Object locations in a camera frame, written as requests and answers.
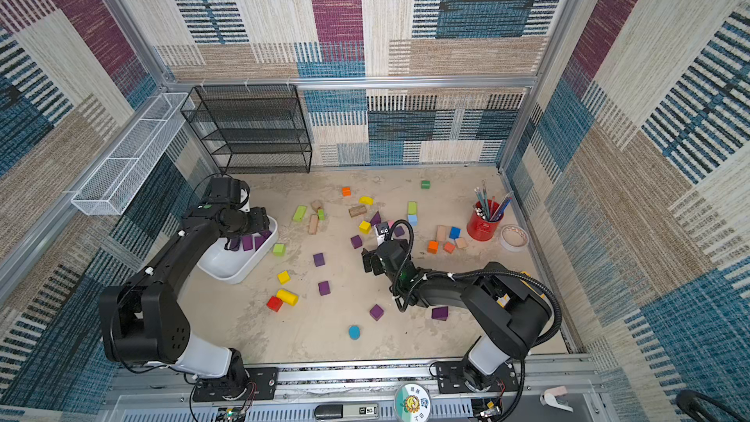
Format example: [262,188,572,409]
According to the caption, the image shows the purple cube under arm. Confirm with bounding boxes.
[431,307,449,322]

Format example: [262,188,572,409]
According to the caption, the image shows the light wood long block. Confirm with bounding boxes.
[308,213,320,234]

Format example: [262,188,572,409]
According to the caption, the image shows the lime green small cube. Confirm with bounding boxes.
[273,243,286,257]

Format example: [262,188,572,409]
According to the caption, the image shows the natural wood tall block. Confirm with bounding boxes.
[436,225,448,242]

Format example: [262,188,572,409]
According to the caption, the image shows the blue round disc block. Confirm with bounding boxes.
[349,325,361,340]

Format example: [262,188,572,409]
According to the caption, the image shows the white wire mesh basket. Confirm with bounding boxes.
[71,93,188,216]

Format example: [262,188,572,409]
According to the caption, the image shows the red cube block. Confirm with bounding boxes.
[267,296,284,313]

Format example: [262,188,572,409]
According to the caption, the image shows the white plastic storage bin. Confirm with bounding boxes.
[197,216,279,284]

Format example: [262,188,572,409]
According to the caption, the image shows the red pencil bucket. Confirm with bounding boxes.
[466,199,504,241]

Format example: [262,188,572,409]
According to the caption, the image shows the yellow cylinder block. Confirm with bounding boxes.
[277,289,299,307]

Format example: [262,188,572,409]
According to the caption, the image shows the lime green long block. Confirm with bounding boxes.
[292,205,307,223]

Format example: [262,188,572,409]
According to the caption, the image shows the purple rectangular block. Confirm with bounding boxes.
[241,236,254,251]

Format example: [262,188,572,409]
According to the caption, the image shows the tape roll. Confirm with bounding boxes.
[499,225,529,253]

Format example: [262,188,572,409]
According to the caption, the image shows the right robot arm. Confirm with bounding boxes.
[361,220,563,392]

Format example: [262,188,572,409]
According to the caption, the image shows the dark wood grain block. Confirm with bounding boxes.
[348,204,367,218]

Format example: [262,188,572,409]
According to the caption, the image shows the purple triangular prism block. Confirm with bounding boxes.
[370,211,382,227]

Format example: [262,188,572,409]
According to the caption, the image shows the small yellow cube block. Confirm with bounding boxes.
[277,271,291,284]

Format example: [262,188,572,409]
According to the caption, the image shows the round green sticker badge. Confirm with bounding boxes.
[394,383,433,422]

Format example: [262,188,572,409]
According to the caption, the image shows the black wire mesh shelf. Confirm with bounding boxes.
[181,84,313,175]

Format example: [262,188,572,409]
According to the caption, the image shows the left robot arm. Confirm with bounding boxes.
[99,177,270,401]

